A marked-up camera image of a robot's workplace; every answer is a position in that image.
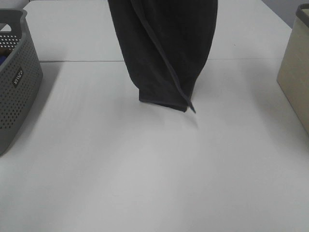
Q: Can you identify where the blue cloth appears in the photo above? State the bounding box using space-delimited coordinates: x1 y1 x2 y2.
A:
0 55 7 65

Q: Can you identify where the dark grey towel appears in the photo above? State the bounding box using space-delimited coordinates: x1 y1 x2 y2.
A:
108 0 218 112

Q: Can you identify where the beige fabric bin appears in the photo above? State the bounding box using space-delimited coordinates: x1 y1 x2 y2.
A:
277 3 309 131

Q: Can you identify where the grey perforated plastic basket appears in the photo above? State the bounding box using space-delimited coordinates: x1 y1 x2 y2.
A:
0 9 43 154

